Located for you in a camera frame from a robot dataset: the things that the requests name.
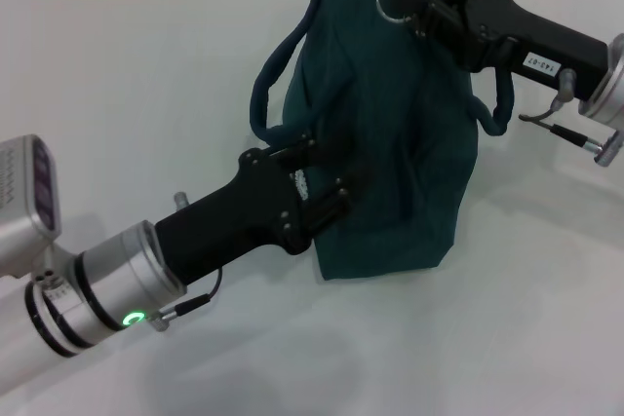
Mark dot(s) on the dark teal fabric lunch bag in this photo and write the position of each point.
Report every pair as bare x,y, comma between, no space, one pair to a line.
390,143

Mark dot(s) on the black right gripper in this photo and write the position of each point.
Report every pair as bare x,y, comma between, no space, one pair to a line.
526,31

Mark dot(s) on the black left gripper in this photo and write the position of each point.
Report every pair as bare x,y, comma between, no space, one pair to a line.
244,221

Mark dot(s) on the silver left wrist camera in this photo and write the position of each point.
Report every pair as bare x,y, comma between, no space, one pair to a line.
27,201

